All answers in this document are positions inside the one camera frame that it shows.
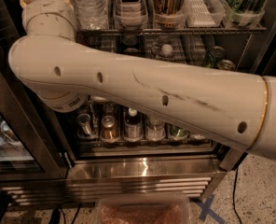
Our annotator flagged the front green can middle shelf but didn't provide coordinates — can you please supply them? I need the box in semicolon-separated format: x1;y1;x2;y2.
217;59;236;71

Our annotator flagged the black cable on floor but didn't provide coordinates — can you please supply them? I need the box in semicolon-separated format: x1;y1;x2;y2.
231;166;243;224

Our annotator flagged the silver can bottom shelf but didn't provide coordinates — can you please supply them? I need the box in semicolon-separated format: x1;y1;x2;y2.
76;113;93;135

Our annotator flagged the pepsi can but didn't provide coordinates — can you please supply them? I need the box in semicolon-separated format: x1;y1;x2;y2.
121;35;139;47
123;48;140;56

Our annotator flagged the back green can middle shelf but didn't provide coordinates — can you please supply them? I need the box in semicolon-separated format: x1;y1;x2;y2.
202;46;226;68

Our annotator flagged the clear plastic bin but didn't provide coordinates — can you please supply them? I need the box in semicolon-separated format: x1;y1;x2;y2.
93;192;191;224

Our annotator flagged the dark drink bottle bottom shelf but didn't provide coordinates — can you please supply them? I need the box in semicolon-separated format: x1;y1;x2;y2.
124;108;143;142

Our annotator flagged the back pepsi can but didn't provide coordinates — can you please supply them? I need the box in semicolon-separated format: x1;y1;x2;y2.
121;35;139;47

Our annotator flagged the stainless steel fridge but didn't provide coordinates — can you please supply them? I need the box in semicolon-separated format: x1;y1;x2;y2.
0;0;276;205

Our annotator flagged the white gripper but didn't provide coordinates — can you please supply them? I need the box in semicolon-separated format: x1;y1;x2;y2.
20;0;76;40

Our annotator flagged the water bottle middle shelf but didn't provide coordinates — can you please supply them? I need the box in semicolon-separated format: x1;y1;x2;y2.
153;44;174;62

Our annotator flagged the tea bottle top shelf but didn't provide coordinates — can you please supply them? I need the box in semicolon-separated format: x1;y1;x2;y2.
116;0;145;29

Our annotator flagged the blue tape cross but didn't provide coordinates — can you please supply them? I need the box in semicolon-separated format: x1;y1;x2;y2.
193;194;226;224

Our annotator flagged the middle pepsi can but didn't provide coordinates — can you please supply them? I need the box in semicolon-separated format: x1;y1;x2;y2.
123;48;140;56

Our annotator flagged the water bottle bottom shelf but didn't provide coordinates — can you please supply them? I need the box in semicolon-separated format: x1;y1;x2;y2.
146;116;165;141

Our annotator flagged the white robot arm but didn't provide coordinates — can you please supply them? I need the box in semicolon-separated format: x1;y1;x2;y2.
8;0;276;160

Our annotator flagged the gold can bottom shelf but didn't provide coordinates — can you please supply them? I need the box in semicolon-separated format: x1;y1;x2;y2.
101;115;117;140

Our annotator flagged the clear water bottle top shelf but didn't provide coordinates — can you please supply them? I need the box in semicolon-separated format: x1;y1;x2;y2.
72;0;108;31

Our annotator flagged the brown striped can top shelf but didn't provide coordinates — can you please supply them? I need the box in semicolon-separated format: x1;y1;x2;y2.
153;0;185;28

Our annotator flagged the left green can bottom shelf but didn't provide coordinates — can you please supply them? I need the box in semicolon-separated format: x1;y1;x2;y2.
168;125;188;139

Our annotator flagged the glass fridge door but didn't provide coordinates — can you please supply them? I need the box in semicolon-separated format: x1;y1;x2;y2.
0;0;67;182

